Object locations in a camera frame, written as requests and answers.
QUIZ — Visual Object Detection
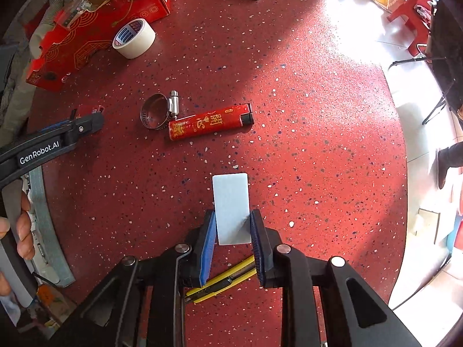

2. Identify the person's left hand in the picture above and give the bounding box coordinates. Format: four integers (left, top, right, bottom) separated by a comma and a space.
0, 191, 34, 298

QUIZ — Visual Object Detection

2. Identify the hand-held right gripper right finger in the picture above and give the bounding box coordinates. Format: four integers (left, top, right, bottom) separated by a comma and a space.
250, 209, 423, 347

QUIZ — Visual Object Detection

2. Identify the orange printed packet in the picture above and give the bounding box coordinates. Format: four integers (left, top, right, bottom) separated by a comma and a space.
35, 285, 74, 328

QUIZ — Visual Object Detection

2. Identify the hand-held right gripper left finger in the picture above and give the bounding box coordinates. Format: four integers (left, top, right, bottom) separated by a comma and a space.
47, 210, 218, 347

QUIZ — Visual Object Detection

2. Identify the red plastic chair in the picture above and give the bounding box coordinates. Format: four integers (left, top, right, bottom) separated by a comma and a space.
387, 0, 438, 57

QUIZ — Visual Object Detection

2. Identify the black tripod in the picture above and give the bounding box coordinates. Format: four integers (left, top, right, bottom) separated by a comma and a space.
388, 43, 463, 126

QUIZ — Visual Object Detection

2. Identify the white eraser block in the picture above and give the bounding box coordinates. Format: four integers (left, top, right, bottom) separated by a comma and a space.
212, 172, 252, 246

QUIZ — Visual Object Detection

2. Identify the red gift box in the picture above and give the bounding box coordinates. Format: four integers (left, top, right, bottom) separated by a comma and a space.
24, 0, 172, 93

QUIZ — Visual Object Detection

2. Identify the metal hose clamp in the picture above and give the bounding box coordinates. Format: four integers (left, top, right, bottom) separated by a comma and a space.
139, 90, 181, 131

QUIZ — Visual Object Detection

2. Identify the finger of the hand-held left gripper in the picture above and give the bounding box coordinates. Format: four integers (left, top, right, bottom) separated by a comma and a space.
67, 112, 106, 139
39, 117, 77, 134

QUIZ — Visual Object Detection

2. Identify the red lighter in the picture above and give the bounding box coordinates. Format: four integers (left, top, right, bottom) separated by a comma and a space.
168, 103, 255, 142

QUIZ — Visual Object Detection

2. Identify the grey stitched strap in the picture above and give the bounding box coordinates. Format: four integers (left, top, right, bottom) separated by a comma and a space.
27, 168, 76, 287

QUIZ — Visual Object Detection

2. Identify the masking tape roll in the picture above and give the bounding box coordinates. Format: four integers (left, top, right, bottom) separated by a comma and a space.
112, 18, 157, 60

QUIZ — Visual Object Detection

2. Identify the yellow utility knife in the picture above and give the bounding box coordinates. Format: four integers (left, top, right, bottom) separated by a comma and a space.
184, 254, 258, 304

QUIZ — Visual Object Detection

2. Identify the white carton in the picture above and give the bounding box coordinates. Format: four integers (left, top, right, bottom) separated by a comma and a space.
412, 207, 442, 247

